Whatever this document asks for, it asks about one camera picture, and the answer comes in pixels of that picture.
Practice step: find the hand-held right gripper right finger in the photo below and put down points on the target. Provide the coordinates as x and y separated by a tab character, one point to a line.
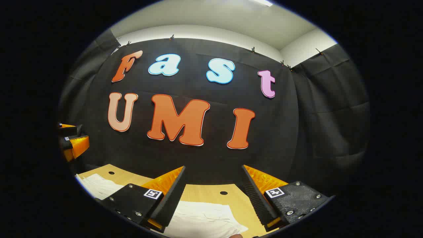
256	198

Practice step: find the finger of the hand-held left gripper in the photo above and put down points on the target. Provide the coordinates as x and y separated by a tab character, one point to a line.
80	145
71	130

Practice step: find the white jeans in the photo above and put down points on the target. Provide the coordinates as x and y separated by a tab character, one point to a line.
205	218

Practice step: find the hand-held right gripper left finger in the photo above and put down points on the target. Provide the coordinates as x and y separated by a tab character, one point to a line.
172	198

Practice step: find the ceiling light panel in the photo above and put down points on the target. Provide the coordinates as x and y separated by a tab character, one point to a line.
263	2

